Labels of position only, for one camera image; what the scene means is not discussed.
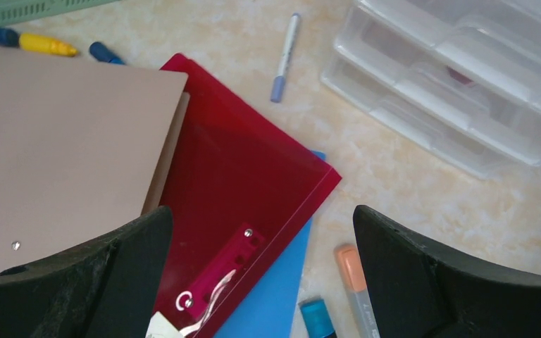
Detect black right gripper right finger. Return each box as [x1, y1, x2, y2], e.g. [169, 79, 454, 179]
[353, 205, 541, 337]

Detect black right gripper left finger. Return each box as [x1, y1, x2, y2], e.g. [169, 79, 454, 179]
[0, 206, 173, 337]

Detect beige pressure file folder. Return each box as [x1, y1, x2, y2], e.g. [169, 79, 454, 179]
[0, 47, 189, 273]

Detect green file rack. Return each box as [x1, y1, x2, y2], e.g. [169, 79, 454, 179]
[0, 0, 114, 27]

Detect orange capped highlighter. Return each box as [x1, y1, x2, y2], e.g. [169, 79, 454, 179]
[334, 244, 380, 338]

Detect teal capped marker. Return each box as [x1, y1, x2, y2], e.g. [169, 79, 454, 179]
[299, 297, 337, 338]

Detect blue plastic folder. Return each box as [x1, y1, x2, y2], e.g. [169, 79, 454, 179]
[213, 150, 328, 338]

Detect red translucent file folder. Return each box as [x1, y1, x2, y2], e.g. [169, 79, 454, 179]
[154, 54, 341, 337]

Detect clear plastic drawer unit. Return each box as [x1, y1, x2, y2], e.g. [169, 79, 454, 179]
[321, 1, 541, 178]

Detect lavender capped marker pen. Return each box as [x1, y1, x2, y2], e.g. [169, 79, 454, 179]
[270, 13, 301, 103]

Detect yellow dropper bottle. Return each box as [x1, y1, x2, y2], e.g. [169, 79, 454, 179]
[19, 33, 79, 57]

